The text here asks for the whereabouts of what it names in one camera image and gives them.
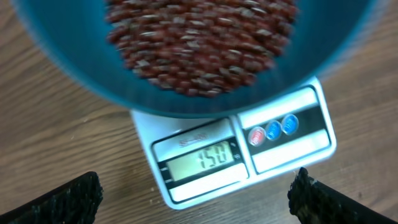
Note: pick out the red beans in bowl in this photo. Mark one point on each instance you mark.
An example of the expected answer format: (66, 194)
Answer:
(200, 47)

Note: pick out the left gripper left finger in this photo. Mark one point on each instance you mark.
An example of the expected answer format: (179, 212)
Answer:
(75, 202)

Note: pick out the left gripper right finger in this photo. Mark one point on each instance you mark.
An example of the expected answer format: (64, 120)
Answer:
(313, 202)

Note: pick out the teal blue bowl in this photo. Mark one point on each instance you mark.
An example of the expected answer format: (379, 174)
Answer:
(72, 34)

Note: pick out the white digital kitchen scale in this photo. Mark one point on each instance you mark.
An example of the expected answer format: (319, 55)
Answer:
(196, 160)

